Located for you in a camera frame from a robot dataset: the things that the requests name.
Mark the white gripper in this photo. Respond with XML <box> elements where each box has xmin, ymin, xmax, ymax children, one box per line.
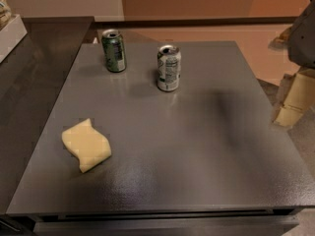
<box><xmin>272</xmin><ymin>67</ymin><xmax>315</xmax><ymax>128</ymax></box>

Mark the yellow wavy sponge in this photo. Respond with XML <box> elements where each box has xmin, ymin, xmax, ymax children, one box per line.
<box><xmin>62</xmin><ymin>118</ymin><xmax>111</xmax><ymax>173</ymax></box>

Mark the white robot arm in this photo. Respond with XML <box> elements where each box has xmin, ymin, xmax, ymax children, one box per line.
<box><xmin>272</xmin><ymin>1</ymin><xmax>315</xmax><ymax>127</ymax></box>

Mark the white green soda can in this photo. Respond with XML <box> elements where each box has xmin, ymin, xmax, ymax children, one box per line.
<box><xmin>157</xmin><ymin>44</ymin><xmax>181</xmax><ymax>91</ymax></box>

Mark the dark side table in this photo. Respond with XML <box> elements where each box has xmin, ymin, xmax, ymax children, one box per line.
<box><xmin>0</xmin><ymin>17</ymin><xmax>94</xmax><ymax>215</ymax></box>

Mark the white box at left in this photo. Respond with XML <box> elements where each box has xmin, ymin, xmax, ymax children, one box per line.
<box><xmin>0</xmin><ymin>15</ymin><xmax>28</xmax><ymax>63</ymax></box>

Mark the striped object on box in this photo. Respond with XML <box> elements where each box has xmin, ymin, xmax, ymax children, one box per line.
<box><xmin>0</xmin><ymin>0</ymin><xmax>12</xmax><ymax>30</ymax></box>

